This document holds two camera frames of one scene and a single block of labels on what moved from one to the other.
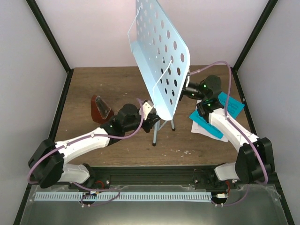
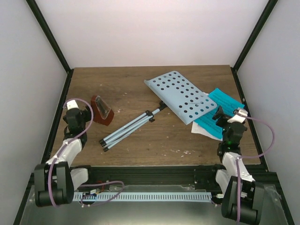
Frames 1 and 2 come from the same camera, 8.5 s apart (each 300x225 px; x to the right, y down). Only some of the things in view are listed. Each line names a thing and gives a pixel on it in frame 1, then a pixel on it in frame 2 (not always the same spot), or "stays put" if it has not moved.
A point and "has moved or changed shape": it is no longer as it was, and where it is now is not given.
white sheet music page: (196, 128) stays put
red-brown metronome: (101, 112) stays put
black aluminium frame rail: (197, 176) stays put
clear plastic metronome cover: (103, 108) stays put
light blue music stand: (163, 59) has moved or changed shape
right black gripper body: (183, 92) -> (220, 123)
